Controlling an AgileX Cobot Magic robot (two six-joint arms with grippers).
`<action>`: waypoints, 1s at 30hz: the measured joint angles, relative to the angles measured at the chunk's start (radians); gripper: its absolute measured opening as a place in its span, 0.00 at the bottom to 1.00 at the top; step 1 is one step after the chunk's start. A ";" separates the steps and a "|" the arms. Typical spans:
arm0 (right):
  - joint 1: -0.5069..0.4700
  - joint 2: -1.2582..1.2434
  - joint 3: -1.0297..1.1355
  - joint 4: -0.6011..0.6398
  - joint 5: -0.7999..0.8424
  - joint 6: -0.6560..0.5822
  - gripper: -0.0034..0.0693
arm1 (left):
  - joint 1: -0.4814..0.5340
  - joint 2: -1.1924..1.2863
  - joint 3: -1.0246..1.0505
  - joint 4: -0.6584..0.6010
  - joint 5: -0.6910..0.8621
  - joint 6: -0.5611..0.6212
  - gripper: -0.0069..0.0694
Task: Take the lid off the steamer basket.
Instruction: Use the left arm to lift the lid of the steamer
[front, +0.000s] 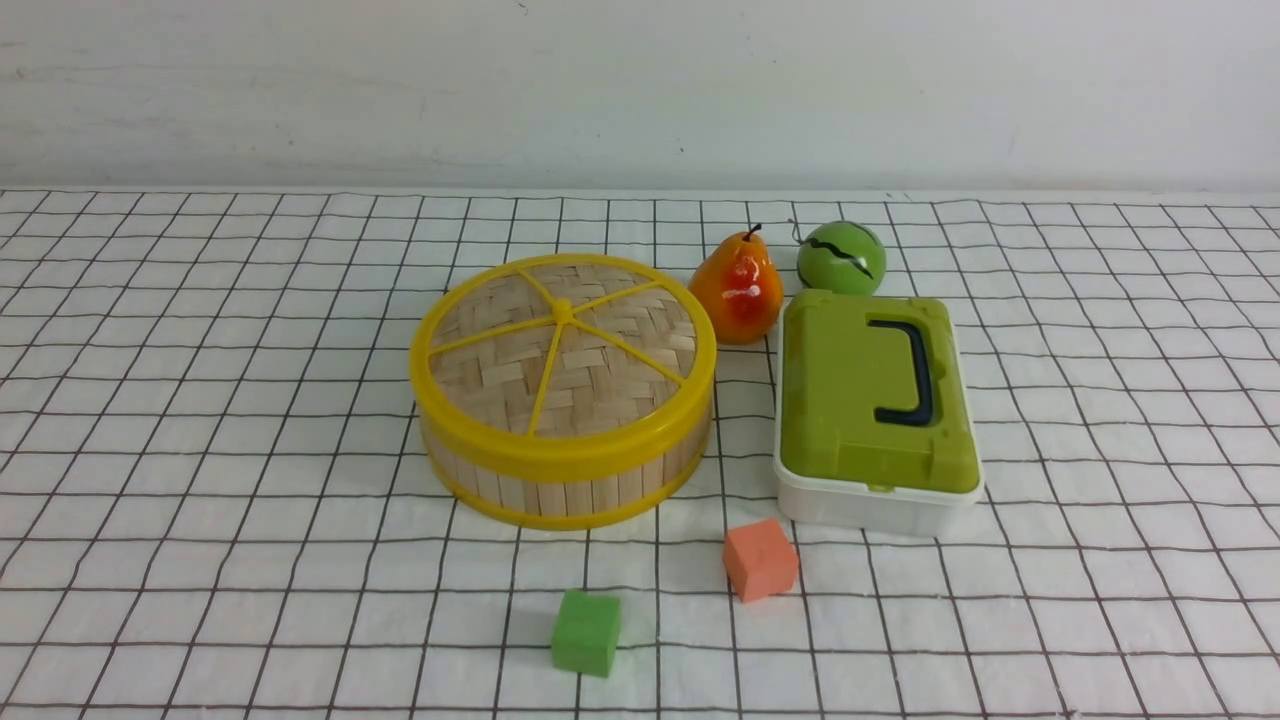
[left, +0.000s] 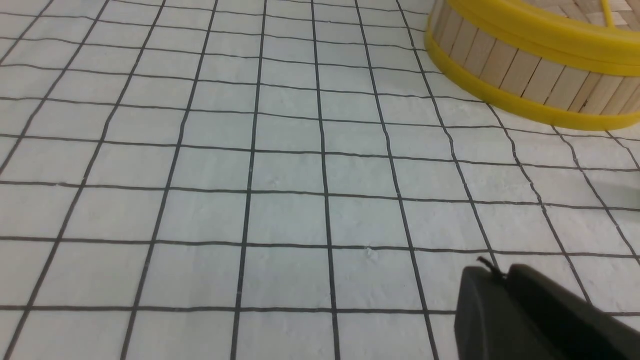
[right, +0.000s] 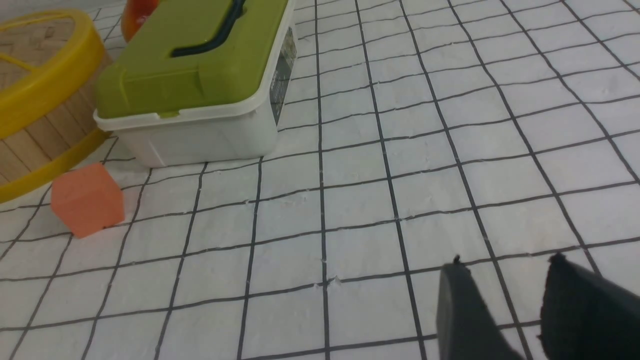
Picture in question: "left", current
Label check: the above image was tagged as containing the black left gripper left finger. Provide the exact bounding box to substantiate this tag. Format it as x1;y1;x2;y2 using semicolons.
454;257;551;360

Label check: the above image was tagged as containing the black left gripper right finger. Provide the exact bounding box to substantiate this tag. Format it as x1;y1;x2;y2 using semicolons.
506;264;639;360

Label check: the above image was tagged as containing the wooden steamer with yellow rims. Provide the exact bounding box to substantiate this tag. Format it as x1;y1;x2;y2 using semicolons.
424;0;640;132

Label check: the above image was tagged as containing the white grid-pattern table cloth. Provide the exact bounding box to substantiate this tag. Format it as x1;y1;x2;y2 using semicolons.
0;0;640;360

